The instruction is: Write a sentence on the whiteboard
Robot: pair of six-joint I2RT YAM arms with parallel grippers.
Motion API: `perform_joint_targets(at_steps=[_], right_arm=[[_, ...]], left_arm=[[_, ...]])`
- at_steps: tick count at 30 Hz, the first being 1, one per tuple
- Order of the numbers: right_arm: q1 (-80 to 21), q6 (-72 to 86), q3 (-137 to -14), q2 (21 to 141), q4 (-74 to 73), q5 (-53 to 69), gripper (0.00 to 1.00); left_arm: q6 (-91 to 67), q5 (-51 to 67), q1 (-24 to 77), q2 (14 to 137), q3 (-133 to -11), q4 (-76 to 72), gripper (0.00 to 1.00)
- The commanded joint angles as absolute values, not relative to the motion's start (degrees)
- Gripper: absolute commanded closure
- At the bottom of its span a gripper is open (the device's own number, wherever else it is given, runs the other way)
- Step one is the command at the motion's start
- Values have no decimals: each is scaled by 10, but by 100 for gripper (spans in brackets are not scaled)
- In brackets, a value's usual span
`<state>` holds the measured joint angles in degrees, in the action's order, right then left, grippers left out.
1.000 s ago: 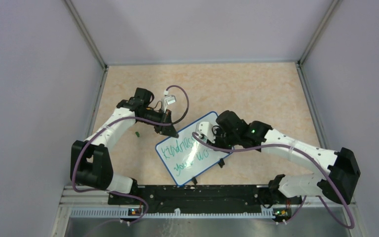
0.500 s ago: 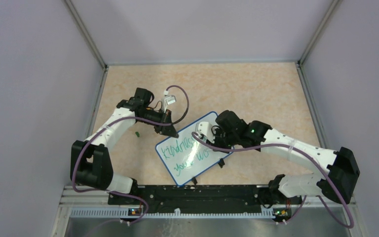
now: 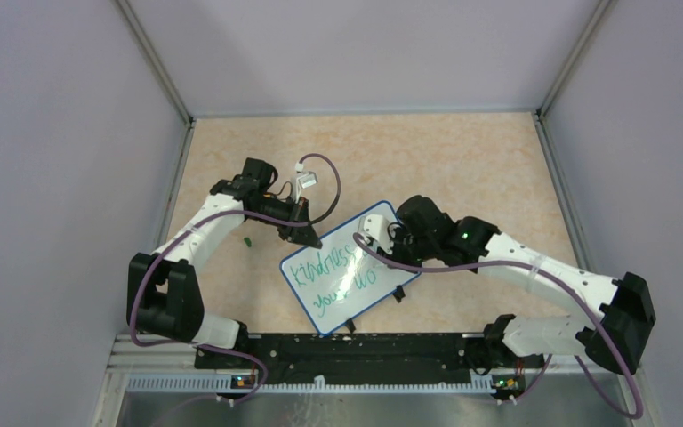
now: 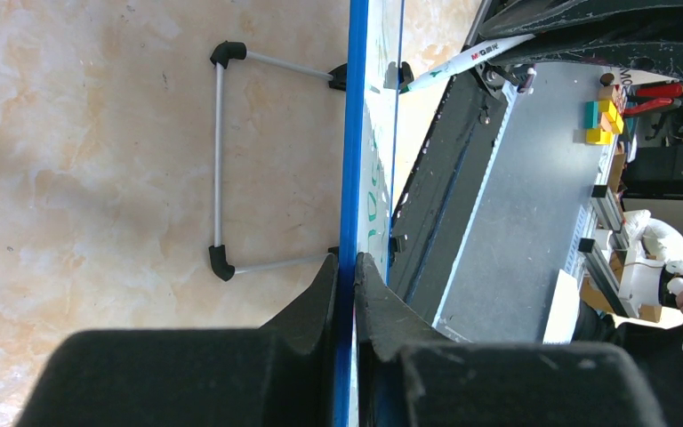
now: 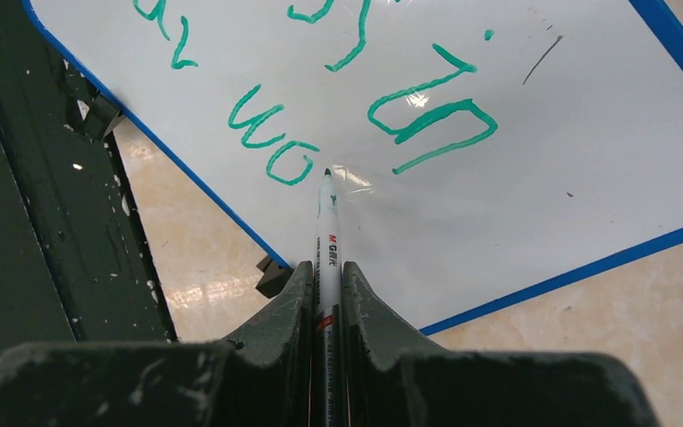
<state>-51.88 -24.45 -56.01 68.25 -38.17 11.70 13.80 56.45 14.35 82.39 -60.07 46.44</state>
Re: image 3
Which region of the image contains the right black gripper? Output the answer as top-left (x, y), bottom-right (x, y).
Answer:
top-left (377, 224), bottom-right (438, 274)

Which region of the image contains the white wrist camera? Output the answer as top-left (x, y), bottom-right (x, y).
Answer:
top-left (358, 213), bottom-right (398, 257)
top-left (291, 162), bottom-right (318, 202)

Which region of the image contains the purple cable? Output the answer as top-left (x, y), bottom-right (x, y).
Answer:
top-left (129, 153), bottom-right (342, 407)
top-left (351, 231), bottom-right (646, 421)

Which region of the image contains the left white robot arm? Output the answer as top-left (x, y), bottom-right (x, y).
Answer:
top-left (126, 157), bottom-right (322, 368)

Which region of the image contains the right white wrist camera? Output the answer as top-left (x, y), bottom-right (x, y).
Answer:
top-left (358, 213), bottom-right (398, 257)

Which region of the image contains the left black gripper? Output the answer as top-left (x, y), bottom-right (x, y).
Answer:
top-left (250, 194), bottom-right (322, 249)

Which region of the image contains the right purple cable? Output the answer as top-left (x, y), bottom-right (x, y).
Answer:
top-left (351, 231), bottom-right (646, 421)

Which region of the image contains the blue-framed whiteboard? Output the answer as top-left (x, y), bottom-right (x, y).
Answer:
top-left (279, 200), bottom-right (419, 335)

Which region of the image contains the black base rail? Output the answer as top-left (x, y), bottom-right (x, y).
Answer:
top-left (194, 333), bottom-right (544, 385)

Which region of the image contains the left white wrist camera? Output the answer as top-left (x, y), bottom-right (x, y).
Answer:
top-left (291, 162), bottom-right (318, 202)

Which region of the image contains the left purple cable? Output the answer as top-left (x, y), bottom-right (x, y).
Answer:
top-left (129, 153), bottom-right (342, 407)

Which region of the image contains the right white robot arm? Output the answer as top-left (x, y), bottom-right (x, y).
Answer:
top-left (362, 196), bottom-right (656, 375)

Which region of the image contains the white cable duct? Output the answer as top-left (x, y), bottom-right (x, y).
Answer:
top-left (125, 374), bottom-right (495, 394)

